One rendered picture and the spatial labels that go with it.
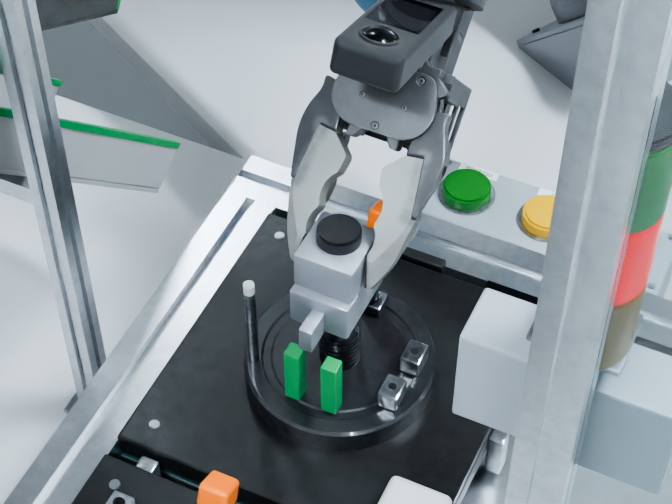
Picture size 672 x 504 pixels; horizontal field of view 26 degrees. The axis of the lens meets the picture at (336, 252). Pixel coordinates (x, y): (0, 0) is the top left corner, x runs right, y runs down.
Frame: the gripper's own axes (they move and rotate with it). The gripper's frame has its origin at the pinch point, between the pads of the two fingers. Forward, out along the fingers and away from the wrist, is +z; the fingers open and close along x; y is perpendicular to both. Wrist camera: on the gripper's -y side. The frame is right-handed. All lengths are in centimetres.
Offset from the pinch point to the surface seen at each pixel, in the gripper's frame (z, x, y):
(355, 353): 6.6, -1.5, 7.8
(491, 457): 10.6, -12.6, 12.1
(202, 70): -10, 32, 42
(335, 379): 8.1, -2.1, 2.7
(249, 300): 4.9, 5.2, 1.6
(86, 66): -7, 104, 155
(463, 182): -7.7, -1.1, 24.9
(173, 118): -4, 82, 152
